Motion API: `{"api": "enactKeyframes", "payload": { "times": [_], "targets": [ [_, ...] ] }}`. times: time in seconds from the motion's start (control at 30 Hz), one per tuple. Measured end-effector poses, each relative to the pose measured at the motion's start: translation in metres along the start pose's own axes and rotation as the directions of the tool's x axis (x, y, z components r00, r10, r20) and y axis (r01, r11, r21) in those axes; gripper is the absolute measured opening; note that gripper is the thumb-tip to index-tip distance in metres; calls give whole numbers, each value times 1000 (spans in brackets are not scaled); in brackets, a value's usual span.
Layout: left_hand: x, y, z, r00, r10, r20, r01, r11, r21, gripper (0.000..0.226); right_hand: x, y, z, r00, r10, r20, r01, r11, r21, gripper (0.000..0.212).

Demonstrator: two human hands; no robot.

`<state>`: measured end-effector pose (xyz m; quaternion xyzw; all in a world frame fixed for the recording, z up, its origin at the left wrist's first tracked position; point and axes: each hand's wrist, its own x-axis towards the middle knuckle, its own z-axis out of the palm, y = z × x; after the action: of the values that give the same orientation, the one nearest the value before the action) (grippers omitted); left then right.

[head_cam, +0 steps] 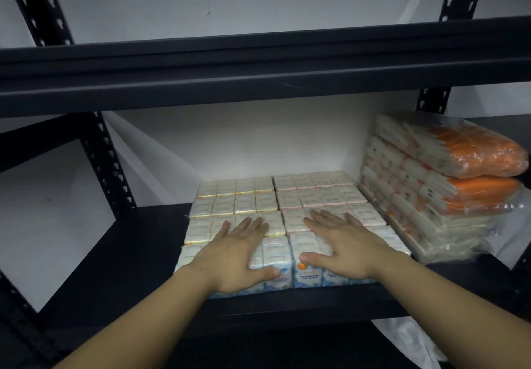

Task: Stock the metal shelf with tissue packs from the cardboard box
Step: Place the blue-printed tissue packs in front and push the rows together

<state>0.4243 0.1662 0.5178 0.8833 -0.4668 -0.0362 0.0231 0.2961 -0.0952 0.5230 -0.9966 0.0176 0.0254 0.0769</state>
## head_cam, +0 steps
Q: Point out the person's right forearm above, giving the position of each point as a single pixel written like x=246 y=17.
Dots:
x=456 y=310

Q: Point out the person's left forearm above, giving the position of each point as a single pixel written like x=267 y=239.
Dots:
x=141 y=327

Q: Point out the blue tissue packet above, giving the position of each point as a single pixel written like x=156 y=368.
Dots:
x=276 y=252
x=307 y=277

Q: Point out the person's left hand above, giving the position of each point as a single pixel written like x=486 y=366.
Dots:
x=232 y=260

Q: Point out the person's right hand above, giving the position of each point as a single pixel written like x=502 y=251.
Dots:
x=356 y=252

